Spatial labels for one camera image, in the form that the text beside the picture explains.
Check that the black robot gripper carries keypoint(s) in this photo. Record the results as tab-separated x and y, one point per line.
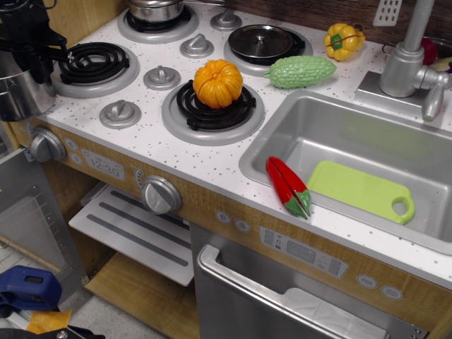
25	32

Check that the tall stainless steel pot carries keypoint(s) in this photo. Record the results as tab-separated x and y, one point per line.
22	96

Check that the silver stove knob front left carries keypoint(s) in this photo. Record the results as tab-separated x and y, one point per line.
120	115

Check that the silver stove knob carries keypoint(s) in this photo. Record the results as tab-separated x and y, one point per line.
161	78
120	115
197	47
226	21

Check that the silver stove knob upper middle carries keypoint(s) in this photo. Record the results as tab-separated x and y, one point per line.
197	47

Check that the silver stove knob back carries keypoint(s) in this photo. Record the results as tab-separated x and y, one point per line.
226	21

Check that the steel pot lid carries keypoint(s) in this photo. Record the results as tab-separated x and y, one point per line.
260	41

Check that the front left black coil burner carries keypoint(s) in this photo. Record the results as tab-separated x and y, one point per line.
95	69

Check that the black coil burner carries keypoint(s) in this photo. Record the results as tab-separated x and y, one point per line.
95	69
190	120
257	67
158	33

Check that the silver oven dial left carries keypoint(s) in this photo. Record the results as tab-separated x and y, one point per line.
45	145

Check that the silver oven dial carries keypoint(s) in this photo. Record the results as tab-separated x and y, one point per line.
45	145
159	195

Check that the oven clock display panel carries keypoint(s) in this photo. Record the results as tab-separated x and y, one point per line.
104	165

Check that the small steel saucepan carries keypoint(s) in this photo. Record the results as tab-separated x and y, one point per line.
162	11

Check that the back left black coil burner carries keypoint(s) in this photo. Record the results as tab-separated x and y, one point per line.
158	33

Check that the front right black coil burner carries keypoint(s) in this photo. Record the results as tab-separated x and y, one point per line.
190	120

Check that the open oven door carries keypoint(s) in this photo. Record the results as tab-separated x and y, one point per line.
33	230

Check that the white oven rack shelf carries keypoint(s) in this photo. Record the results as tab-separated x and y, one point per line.
119	220

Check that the silver oven dial right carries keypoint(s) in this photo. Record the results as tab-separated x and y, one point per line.
159	195

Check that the orange toy pumpkin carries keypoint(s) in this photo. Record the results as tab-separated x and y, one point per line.
218	84

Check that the blue clamp tool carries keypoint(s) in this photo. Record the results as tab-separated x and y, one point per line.
27	288

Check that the green toy bitter gourd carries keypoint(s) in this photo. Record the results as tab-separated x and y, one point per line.
299	71

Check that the yellow cloth scrap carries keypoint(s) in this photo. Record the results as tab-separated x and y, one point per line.
46	321

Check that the back right black coil burner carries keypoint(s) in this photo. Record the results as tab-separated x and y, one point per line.
257	67

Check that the red toy chili pepper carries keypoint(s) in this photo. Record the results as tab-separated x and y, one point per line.
291	190

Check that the silver dishwasher door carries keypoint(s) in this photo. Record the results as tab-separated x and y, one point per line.
243	294

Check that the yellow toy bell pepper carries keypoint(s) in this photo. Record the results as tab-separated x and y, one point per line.
342	41

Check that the dishwasher control panel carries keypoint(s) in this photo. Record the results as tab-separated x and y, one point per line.
302	252

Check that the white slotted spatula head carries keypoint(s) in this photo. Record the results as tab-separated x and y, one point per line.
387	13

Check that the green plastic cutting board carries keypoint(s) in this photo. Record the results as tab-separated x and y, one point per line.
379	196

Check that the silver toy faucet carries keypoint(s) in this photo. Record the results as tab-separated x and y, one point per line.
407	86

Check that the silver sink basin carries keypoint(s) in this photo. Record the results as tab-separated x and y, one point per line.
309	128

